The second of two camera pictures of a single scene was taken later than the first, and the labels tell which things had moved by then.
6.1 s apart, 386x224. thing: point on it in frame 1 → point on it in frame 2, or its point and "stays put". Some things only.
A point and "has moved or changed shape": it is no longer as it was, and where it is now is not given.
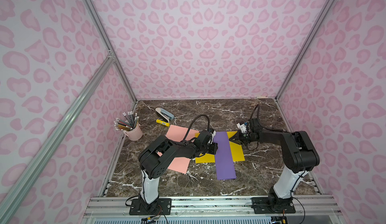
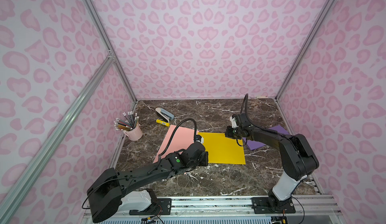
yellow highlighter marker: (164, 123) stays put
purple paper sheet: (224, 163) has moved or changed shape
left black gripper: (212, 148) → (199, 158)
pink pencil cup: (135, 134) stays put
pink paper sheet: (180, 164) stays put
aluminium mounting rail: (213, 209) stays put
